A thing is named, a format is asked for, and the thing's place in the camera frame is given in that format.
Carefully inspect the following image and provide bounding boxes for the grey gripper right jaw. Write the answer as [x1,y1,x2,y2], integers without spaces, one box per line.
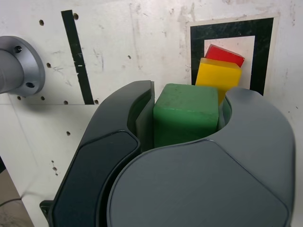
[106,86,297,227]

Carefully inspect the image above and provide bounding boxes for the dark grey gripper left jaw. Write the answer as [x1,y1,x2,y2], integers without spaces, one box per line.
[48,79,156,227]

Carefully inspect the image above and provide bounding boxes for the green cube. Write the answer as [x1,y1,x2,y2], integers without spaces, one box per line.
[153,83,220,148]

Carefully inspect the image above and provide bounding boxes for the yellow cube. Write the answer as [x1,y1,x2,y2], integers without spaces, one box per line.
[195,57,242,106]

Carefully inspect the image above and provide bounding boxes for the red cube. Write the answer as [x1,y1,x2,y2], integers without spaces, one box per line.
[205,44,245,68]

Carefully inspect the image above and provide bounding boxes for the black tape square outline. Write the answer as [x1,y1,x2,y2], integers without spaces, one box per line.
[190,17,275,96]

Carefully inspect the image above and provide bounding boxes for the black tape strip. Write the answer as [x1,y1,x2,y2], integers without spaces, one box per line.
[61,9,95,105]

